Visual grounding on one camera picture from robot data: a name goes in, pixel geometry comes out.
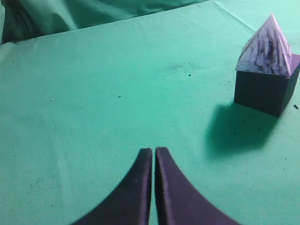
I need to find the dark purple cube block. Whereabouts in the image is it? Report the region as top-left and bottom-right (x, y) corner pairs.
(234, 54), (300, 117)

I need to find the green backdrop cloth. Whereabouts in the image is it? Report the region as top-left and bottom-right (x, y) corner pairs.
(0, 0), (198, 44)

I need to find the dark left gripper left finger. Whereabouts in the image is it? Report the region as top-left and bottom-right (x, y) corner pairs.
(73, 148), (152, 225)

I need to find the green table cloth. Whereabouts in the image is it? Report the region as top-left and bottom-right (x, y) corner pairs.
(0, 0), (300, 225)

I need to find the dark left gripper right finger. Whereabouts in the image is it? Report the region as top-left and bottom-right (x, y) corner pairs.
(155, 147), (238, 225)

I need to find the white purple-streaked square pyramid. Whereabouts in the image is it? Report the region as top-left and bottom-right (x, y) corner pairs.
(235, 14), (292, 77)

